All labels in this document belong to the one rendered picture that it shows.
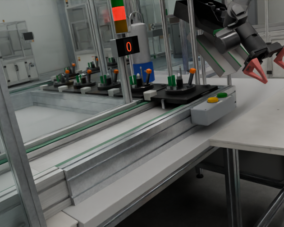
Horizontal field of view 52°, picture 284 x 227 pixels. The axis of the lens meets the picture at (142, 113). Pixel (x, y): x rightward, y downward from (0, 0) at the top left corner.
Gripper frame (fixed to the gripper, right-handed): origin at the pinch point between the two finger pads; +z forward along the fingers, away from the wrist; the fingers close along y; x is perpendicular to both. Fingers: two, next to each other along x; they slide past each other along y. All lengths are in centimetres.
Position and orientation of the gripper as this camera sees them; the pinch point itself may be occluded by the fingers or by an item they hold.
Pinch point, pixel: (277, 75)
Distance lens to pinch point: 97.7
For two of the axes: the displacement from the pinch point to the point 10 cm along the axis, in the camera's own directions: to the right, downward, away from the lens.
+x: -0.6, 4.4, 9.0
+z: 4.2, 8.3, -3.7
